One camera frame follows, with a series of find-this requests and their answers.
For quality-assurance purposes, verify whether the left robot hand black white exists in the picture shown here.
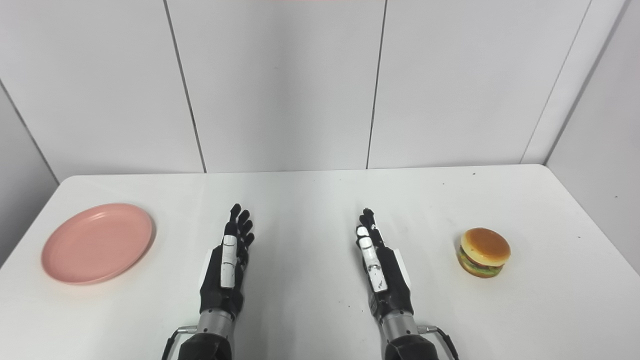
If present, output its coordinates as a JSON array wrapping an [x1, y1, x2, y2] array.
[[199, 203, 255, 320]]

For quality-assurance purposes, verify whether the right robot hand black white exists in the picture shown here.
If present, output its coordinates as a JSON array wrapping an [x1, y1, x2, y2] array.
[[355, 207, 415, 324]]

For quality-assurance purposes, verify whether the toy hamburger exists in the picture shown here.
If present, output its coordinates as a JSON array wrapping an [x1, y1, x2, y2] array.
[[456, 227, 512, 279]]

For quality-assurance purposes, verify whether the pink round plate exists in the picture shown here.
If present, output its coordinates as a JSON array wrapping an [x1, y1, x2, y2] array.
[[41, 202, 154, 286]]

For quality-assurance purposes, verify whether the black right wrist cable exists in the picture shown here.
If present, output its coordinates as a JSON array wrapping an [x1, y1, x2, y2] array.
[[418, 325, 460, 360]]

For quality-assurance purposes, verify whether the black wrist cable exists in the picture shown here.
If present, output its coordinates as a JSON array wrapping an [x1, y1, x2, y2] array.
[[418, 325, 460, 360], [161, 325, 198, 360]]

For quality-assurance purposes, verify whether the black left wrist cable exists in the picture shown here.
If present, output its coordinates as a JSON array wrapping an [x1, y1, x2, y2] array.
[[161, 325, 198, 360]]

